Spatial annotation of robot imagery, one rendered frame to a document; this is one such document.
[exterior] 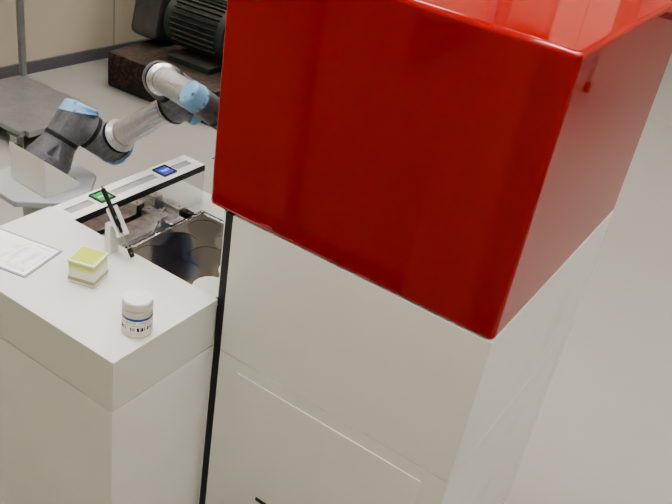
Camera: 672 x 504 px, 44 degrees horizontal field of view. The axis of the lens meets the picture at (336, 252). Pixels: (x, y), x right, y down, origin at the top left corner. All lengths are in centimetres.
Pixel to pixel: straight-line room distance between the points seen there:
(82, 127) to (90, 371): 109
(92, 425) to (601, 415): 225
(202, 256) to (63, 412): 58
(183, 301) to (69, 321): 28
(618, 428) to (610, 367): 41
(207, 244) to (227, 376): 44
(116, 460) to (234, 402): 34
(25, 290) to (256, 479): 79
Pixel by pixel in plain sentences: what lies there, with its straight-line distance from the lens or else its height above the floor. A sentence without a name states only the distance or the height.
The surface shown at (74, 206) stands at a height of 96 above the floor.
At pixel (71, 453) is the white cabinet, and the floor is 59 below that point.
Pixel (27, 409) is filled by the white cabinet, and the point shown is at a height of 63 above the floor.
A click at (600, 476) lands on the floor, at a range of 339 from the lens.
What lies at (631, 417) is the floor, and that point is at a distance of 373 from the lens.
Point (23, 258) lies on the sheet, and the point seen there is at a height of 97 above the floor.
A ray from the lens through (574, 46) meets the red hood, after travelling 147.
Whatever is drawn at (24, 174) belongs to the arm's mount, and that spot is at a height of 86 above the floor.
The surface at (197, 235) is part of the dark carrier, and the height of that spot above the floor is 90.
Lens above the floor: 218
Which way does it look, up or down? 31 degrees down
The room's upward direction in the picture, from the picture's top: 10 degrees clockwise
